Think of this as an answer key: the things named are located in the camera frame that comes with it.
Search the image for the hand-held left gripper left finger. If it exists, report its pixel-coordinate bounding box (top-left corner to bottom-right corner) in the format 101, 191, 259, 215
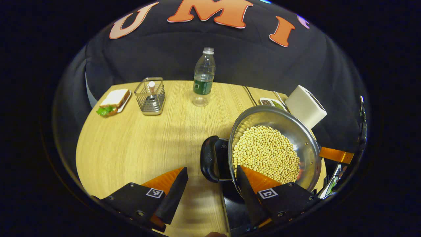
91, 166, 189, 232

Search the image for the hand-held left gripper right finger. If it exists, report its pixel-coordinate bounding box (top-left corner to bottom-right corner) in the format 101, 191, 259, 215
236, 165, 321, 231

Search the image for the black induction cooktop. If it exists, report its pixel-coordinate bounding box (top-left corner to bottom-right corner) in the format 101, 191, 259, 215
214, 139, 273, 237

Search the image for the steel pot with soybeans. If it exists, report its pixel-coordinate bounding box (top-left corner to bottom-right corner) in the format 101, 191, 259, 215
200, 105, 323, 193

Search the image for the stack of printed papers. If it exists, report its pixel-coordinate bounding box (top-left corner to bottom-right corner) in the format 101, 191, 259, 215
317, 163, 344, 199

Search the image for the white square container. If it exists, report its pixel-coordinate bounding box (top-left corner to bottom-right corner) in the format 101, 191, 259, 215
285, 85, 327, 130

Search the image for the white spice tray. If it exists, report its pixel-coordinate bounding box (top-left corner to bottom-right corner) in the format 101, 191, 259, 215
259, 97, 288, 111

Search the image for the small white plate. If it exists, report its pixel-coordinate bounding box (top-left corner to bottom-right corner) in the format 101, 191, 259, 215
116, 90, 132, 113

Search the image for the sandwich with lettuce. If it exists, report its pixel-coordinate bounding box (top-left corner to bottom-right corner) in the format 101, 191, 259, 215
96, 88, 130, 116

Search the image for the clear plastic water bottle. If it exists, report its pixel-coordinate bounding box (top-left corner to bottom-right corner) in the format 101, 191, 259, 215
192, 47, 216, 107

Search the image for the wire mesh utensil holder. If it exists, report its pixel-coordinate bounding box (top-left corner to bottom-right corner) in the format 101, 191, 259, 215
134, 77, 166, 116

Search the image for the black power cable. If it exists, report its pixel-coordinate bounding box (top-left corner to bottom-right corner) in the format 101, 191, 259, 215
243, 86, 258, 106

